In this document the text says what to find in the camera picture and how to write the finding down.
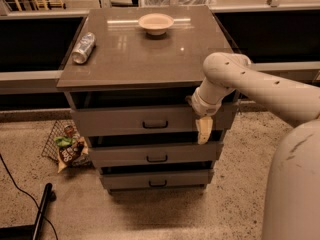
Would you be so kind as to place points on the grey drawer cabinet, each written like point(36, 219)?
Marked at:
point(130, 68)

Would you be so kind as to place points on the grey drawer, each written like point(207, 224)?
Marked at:
point(135, 120)
point(157, 180)
point(154, 154)

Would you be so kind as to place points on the brown chip bag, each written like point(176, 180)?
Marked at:
point(74, 155)

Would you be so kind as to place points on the small brown jar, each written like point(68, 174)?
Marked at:
point(69, 131)

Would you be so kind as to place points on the grey metal railing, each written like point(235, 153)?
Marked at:
point(45, 81)

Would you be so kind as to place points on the green snack packet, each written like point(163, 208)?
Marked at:
point(62, 141)

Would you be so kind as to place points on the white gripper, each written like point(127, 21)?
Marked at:
point(204, 106)

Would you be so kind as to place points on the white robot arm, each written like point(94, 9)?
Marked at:
point(292, 202)

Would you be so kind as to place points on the black stand base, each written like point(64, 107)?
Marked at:
point(30, 232)

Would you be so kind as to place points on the silver soda can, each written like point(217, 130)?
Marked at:
point(83, 49)

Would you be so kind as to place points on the black wire basket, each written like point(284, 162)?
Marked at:
point(51, 149)

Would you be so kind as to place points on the beige bowl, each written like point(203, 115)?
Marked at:
point(155, 23)

